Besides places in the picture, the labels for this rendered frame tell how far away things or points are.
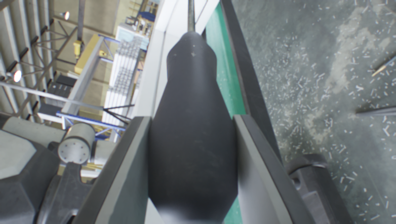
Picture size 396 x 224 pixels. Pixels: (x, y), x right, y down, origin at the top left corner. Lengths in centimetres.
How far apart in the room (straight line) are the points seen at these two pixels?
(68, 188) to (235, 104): 36
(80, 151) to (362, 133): 107
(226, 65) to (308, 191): 78
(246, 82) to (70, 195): 37
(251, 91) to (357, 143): 92
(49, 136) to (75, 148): 9
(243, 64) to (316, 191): 77
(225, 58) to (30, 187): 37
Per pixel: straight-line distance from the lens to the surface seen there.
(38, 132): 67
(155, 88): 27
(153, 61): 30
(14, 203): 42
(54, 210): 44
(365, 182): 106
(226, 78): 21
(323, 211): 92
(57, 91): 478
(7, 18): 1544
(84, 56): 538
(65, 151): 62
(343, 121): 115
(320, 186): 96
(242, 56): 25
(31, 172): 45
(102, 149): 65
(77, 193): 45
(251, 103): 19
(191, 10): 17
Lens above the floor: 95
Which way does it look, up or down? 20 degrees down
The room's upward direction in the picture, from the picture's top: 74 degrees counter-clockwise
